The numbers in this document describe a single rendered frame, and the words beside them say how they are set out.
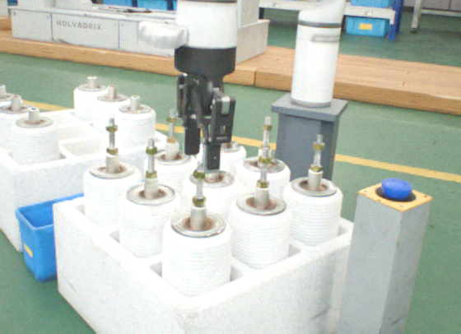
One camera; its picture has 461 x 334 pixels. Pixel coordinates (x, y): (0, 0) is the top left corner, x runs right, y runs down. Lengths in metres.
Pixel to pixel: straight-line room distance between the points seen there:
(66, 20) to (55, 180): 2.22
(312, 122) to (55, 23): 2.39
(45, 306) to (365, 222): 0.59
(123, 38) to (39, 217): 2.08
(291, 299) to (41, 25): 2.82
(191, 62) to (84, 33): 2.64
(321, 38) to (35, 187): 0.66
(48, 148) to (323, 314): 0.64
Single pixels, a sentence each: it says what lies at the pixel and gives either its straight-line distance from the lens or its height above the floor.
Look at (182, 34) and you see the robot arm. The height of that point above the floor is 0.51.
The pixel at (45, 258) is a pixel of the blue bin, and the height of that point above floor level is 0.05.
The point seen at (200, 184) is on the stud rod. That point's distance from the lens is 0.72.
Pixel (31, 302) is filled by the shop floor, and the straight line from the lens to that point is 1.06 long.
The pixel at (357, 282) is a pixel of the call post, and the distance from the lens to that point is 0.79.
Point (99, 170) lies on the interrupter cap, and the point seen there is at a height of 0.25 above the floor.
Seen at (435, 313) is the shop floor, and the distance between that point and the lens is 1.11.
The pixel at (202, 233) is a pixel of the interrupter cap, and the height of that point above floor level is 0.25.
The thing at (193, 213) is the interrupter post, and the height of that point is 0.27.
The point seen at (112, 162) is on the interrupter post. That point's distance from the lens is 0.91.
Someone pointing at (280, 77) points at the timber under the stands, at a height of 0.06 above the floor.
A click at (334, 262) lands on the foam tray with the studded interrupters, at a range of 0.88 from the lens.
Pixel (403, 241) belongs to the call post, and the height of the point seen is 0.27.
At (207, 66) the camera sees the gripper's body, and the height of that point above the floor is 0.48.
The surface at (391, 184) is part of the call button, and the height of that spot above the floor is 0.33.
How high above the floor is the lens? 0.59
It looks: 21 degrees down
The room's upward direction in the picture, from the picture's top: 3 degrees clockwise
